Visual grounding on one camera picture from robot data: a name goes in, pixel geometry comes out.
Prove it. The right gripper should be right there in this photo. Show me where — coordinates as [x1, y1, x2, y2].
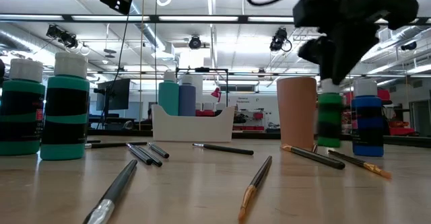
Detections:
[291, 0, 420, 86]

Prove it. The small royal blue paint bottle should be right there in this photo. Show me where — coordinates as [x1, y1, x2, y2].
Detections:
[350, 78, 385, 157]

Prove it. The peach plastic cup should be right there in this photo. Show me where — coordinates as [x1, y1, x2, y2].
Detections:
[276, 76, 318, 150]

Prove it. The large teal paint bottle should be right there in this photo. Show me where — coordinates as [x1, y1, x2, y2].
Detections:
[158, 71, 180, 116]

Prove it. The large periwinkle paint bottle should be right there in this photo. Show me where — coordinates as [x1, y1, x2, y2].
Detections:
[178, 74, 197, 117]

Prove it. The small turquoise paint bottle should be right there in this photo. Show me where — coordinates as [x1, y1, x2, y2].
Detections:
[40, 51, 91, 161]

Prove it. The black silver-ferrule paintbrush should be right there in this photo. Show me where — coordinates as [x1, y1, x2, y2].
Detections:
[84, 141, 148, 150]
[192, 143, 255, 156]

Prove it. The long brown gold-ferrule paintbrush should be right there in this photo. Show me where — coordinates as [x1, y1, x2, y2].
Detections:
[237, 155, 273, 223]

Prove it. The small sea green paint bottle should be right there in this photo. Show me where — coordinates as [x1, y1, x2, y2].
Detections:
[0, 58, 46, 157]

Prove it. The white plastic bin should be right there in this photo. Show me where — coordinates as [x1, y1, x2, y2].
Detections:
[151, 104, 236, 143]

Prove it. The thin dark-handled paintbrush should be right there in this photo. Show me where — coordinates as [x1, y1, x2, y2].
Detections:
[147, 142, 170, 159]
[133, 145, 164, 168]
[125, 143, 154, 166]

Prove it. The thick grey silver-ferrule paintbrush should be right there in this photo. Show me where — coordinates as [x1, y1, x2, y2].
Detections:
[82, 159, 139, 224]

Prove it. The black metal crossbar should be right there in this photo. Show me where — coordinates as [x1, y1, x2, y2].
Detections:
[0, 13, 431, 25]

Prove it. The black spotlight cluster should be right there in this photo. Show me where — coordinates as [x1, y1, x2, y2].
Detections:
[45, 24, 80, 50]

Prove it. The black ceiling spotlight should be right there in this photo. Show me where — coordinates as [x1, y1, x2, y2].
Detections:
[399, 40, 418, 52]

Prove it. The red storage shelf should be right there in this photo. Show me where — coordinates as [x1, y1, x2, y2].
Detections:
[343, 88, 417, 137]

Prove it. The black monitor on stand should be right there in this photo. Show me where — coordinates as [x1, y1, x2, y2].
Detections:
[93, 78, 131, 130]

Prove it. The black hanging cable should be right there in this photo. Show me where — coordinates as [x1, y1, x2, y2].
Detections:
[114, 11, 131, 80]

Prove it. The black hanging camera with cable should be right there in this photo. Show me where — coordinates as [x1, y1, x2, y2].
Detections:
[269, 27, 293, 52]

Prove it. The thin yellow hanging cord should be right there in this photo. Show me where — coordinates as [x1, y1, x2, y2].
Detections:
[139, 0, 145, 130]

